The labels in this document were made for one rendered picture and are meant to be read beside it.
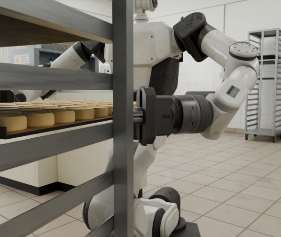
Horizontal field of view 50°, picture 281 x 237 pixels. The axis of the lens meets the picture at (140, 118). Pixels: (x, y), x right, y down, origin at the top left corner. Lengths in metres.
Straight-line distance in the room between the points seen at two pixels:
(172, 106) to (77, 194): 0.28
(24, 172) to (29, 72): 2.34
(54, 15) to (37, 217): 0.27
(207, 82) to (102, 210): 5.74
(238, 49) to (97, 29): 0.49
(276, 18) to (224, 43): 5.20
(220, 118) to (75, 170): 1.92
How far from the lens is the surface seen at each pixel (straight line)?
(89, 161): 2.38
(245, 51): 0.92
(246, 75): 0.86
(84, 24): 0.50
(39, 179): 2.59
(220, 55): 1.01
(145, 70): 1.12
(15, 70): 0.38
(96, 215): 1.02
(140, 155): 1.07
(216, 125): 0.72
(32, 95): 1.24
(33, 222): 0.43
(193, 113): 0.65
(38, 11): 0.42
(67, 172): 2.59
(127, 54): 0.56
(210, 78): 6.56
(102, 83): 0.54
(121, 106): 0.56
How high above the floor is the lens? 0.86
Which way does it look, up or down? 5 degrees down
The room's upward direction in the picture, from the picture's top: straight up
